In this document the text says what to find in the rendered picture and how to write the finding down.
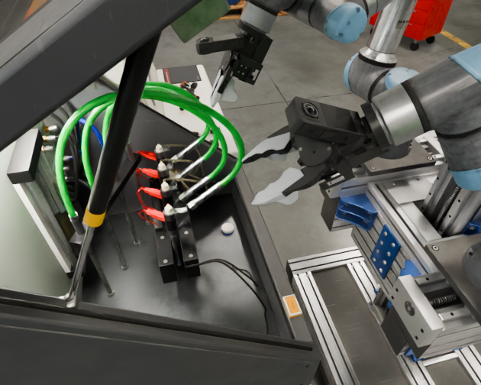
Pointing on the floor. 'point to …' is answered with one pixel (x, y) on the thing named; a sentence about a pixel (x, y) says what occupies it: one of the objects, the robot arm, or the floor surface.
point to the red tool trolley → (424, 21)
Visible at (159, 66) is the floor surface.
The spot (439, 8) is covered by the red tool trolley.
